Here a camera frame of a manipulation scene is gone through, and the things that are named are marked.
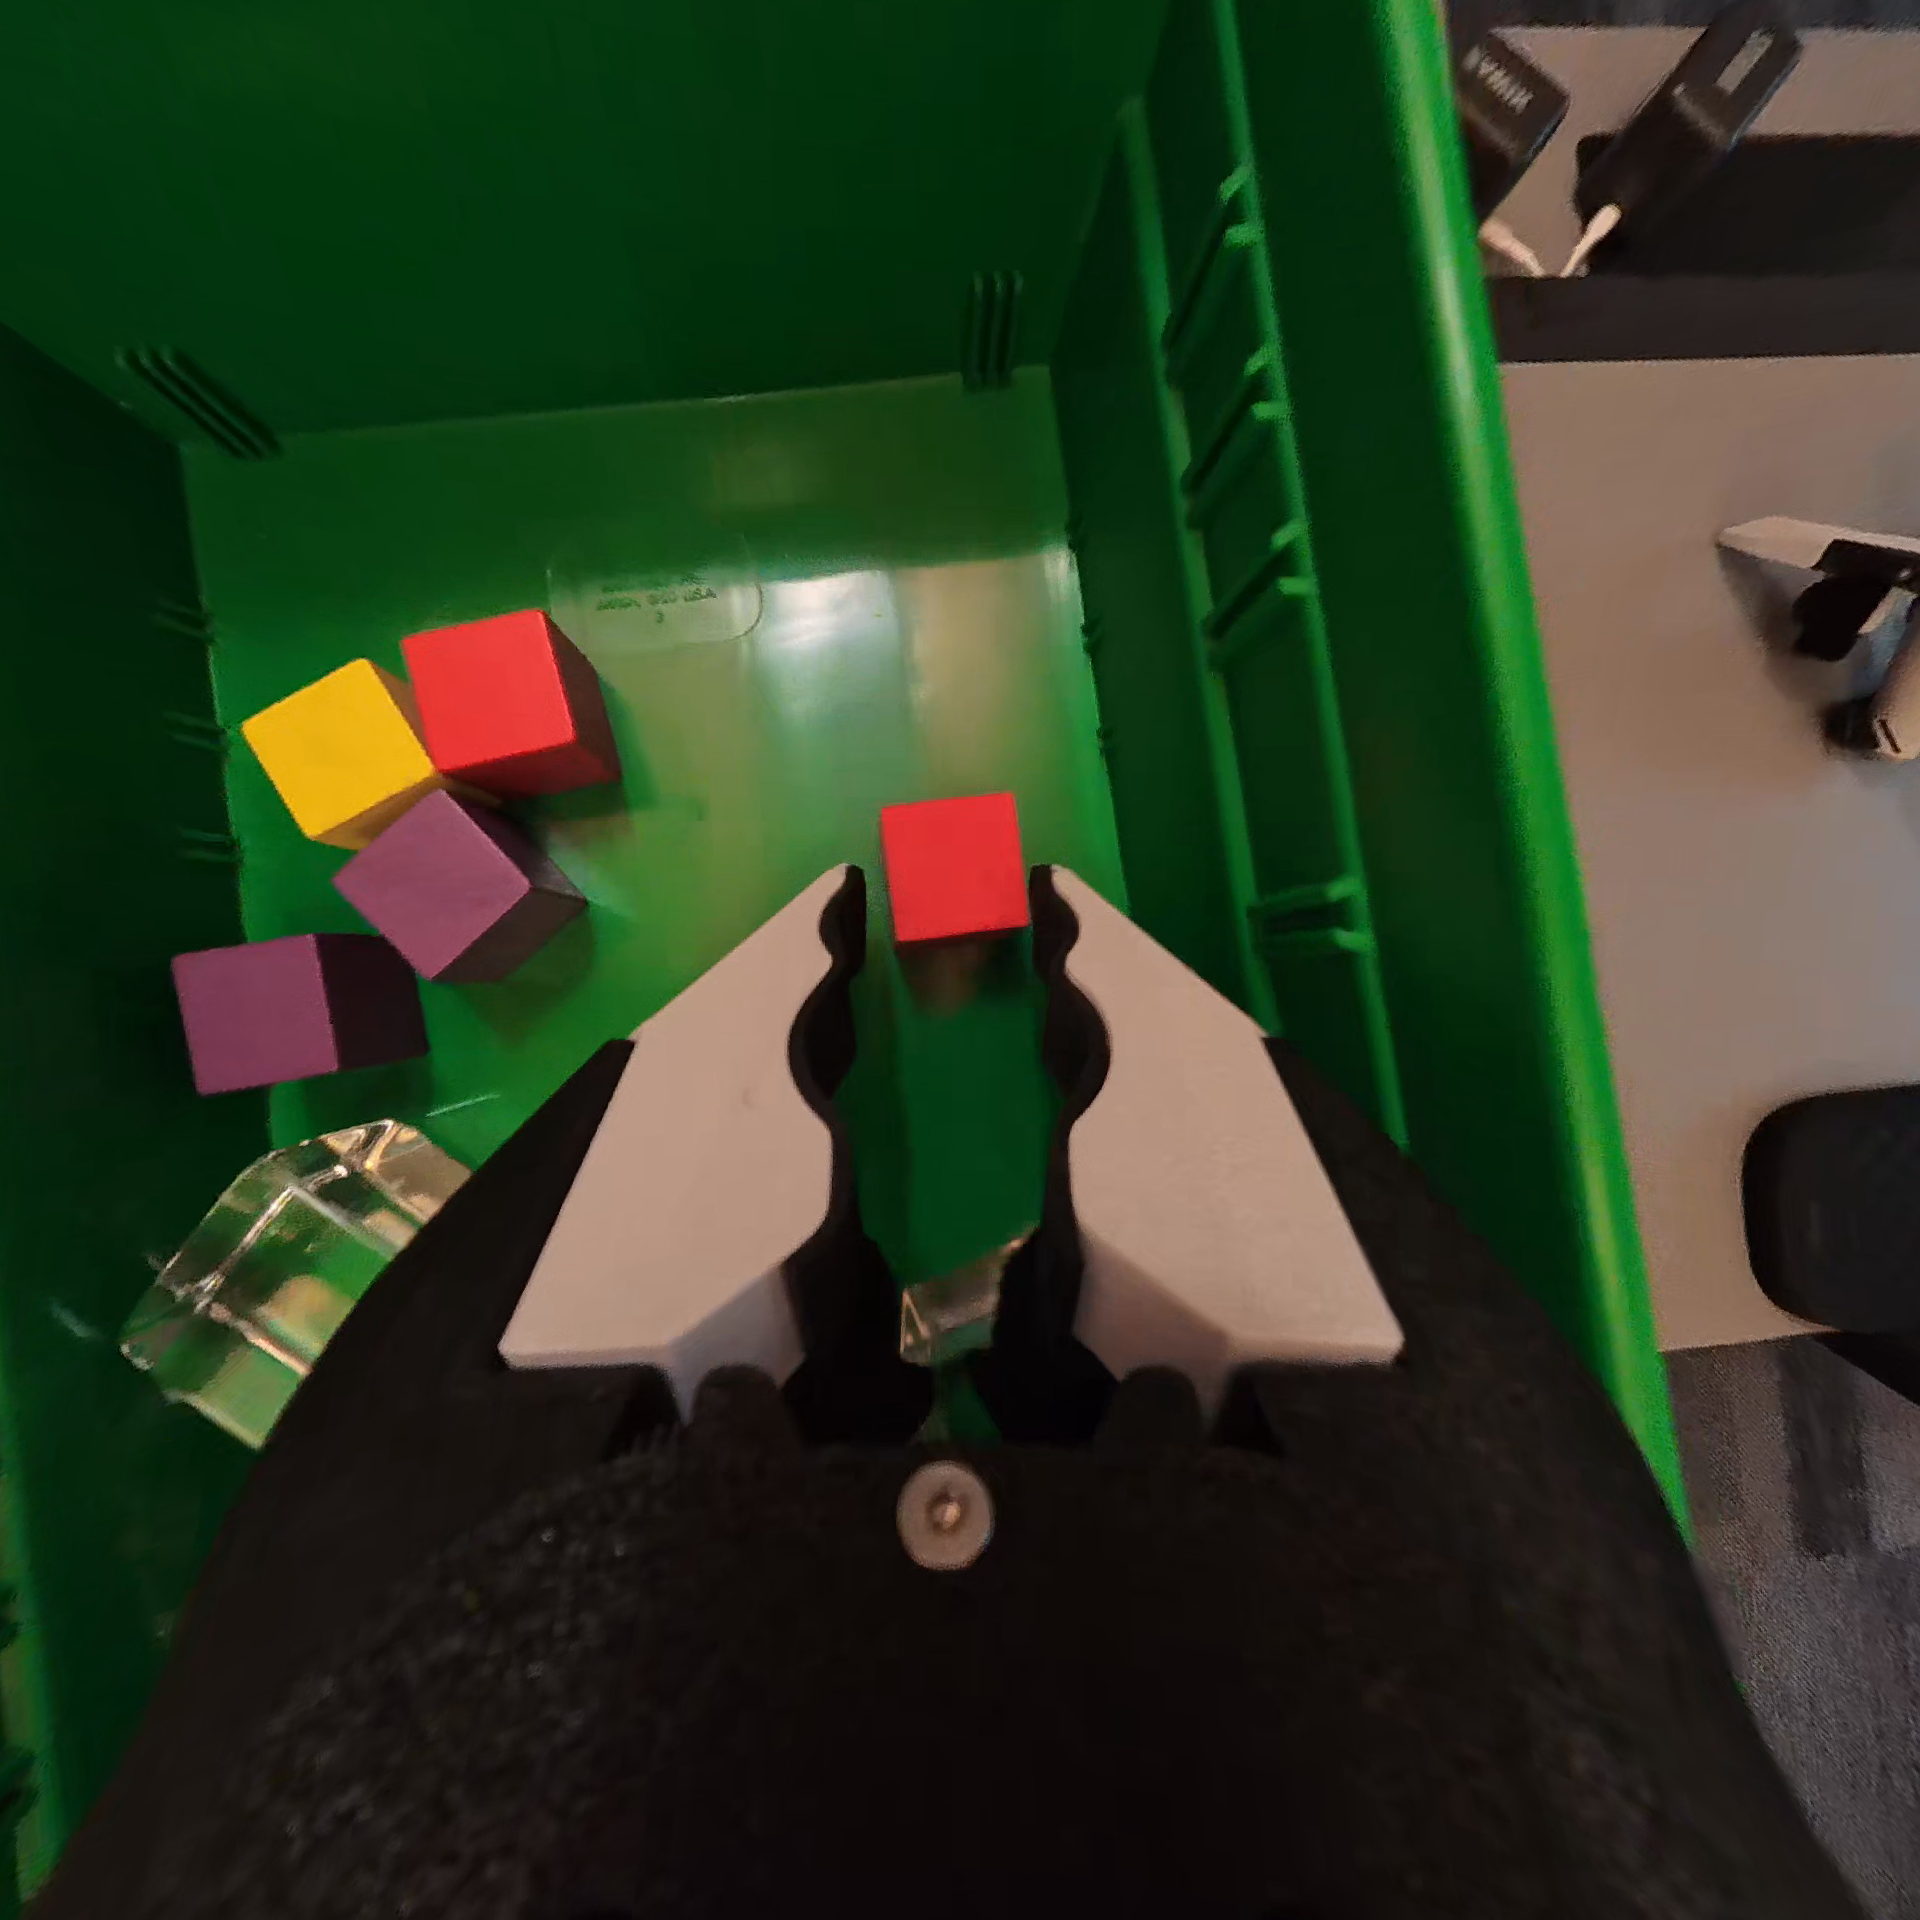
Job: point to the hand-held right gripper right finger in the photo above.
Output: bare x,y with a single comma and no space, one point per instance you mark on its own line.
1230,1200

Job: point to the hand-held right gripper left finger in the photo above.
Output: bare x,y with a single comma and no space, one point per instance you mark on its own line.
674,1200

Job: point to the clear acrylic cube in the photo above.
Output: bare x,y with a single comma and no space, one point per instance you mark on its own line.
953,1305
284,1274

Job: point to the purple wooden cube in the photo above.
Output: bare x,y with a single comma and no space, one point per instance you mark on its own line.
270,1012
443,884

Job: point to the red wooden cube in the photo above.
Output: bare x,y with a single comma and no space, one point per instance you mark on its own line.
953,871
495,699

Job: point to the yellow wooden cube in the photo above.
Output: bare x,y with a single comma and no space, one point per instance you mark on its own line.
339,750

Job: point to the green plastic bin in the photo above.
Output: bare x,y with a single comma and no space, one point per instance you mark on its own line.
600,224

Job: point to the light grey desk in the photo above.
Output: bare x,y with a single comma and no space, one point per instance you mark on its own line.
1680,750

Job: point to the black oval pad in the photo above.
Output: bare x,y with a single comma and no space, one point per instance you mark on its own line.
1845,1215

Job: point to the small black box device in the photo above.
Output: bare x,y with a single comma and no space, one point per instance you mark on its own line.
1509,99

